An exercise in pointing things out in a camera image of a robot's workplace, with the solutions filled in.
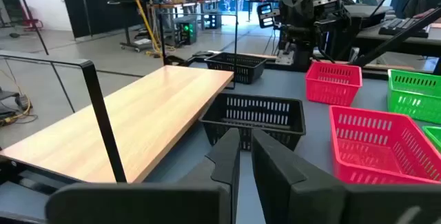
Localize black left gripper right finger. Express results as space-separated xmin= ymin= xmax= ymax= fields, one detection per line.
xmin=251 ymin=128 xmax=441 ymax=224

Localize black partition wall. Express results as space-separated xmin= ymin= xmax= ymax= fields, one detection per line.
xmin=57 ymin=0 xmax=152 ymax=39

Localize hanging yellow cable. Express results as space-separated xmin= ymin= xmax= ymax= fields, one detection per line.
xmin=126 ymin=0 xmax=163 ymax=58

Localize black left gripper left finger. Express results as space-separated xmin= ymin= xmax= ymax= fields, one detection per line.
xmin=44 ymin=127 xmax=241 ymax=224

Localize black desk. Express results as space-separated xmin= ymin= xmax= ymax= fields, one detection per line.
xmin=340 ymin=5 xmax=441 ymax=58

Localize red plastic basket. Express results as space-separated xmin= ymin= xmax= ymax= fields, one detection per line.
xmin=329 ymin=105 xmax=441 ymax=185
xmin=305 ymin=61 xmax=363 ymax=107

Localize black keyboard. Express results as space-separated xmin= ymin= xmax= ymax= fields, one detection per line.
xmin=378 ymin=17 xmax=430 ymax=39

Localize green plastic basket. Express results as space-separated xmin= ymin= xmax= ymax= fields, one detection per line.
xmin=422 ymin=125 xmax=441 ymax=152
xmin=387 ymin=68 xmax=441 ymax=125

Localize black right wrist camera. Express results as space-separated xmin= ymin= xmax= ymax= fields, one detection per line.
xmin=256 ymin=2 xmax=276 ymax=29

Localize red metal stand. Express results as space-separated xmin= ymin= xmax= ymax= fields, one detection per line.
xmin=20 ymin=6 xmax=45 ymax=32

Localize black plastic basket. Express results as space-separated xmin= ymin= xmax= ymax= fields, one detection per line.
xmin=204 ymin=52 xmax=267 ymax=85
xmin=198 ymin=92 xmax=307 ymax=152

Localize black rolling stand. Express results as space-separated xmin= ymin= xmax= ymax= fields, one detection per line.
xmin=106 ymin=0 xmax=163 ymax=52

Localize computer tower green lights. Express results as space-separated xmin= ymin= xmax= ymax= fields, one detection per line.
xmin=174 ymin=16 xmax=198 ymax=45

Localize wooden work table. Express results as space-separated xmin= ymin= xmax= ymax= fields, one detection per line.
xmin=147 ymin=0 xmax=221 ymax=30

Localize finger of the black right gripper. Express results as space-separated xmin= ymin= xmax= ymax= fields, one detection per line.
xmin=280 ymin=0 xmax=297 ymax=20
xmin=296 ymin=0 xmax=313 ymax=20

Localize floor cable tangle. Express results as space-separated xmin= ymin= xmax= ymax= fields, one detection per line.
xmin=0 ymin=85 xmax=35 ymax=127

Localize person's hand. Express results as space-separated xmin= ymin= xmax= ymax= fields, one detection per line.
xmin=413 ymin=8 xmax=437 ymax=20

